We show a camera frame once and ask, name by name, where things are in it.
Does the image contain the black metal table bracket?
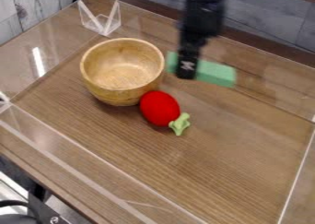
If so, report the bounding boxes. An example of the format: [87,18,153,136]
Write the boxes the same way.
[29,184,71,224]

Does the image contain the clear acrylic corner bracket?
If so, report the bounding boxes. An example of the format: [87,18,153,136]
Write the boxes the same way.
[78,0,122,36]

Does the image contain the red plush strawberry toy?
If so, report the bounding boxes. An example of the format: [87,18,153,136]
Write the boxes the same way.
[139,90,192,136]

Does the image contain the green rectangular block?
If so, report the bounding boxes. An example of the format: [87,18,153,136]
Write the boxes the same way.
[166,52,238,88]

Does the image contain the clear acrylic enclosure wall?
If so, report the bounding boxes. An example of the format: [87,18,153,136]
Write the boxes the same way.
[0,6,315,224]

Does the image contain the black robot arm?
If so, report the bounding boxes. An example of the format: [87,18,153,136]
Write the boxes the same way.
[177,0,226,79]

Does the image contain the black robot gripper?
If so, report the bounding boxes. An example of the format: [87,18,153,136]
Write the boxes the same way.
[177,0,226,79]

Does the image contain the light wooden bowl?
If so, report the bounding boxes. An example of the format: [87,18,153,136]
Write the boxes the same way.
[81,38,166,106]

